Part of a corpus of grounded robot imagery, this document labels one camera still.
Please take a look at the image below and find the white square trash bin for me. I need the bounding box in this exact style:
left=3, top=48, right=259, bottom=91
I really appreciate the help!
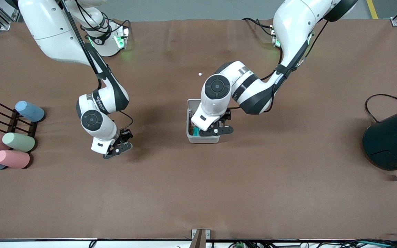
left=186, top=99, right=221, bottom=144

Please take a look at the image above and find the dark teal cylindrical bin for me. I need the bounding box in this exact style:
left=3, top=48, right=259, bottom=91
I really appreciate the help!
left=363, top=105, right=397, bottom=171

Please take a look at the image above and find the brown table cover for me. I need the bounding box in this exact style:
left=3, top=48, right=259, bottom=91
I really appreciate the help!
left=0, top=17, right=397, bottom=241

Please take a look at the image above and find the metal base connector plate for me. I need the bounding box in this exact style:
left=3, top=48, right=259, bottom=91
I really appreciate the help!
left=114, top=23, right=130, bottom=50
left=270, top=25, right=282, bottom=48

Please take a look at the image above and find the green plastic cup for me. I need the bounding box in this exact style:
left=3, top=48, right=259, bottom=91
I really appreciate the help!
left=2, top=132, right=36, bottom=153

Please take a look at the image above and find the black cup rack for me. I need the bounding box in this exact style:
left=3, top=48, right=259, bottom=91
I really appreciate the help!
left=0, top=103, right=38, bottom=138

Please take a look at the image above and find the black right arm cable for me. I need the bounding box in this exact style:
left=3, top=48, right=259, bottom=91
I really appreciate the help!
left=60, top=0, right=134, bottom=131

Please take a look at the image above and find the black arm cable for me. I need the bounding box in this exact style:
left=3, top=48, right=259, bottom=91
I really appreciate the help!
left=60, top=0, right=134, bottom=131
left=229, top=19, right=330, bottom=113

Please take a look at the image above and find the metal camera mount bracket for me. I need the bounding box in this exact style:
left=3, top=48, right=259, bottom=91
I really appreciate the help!
left=190, top=229, right=211, bottom=248

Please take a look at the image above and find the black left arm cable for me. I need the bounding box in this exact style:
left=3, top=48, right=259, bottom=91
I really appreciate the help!
left=229, top=19, right=330, bottom=113

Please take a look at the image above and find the black looped cable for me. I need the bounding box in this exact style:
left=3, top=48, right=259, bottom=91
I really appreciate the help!
left=365, top=94, right=397, bottom=123

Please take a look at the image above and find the teal floor cable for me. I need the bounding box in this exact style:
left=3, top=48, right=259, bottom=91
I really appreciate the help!
left=355, top=240, right=395, bottom=248

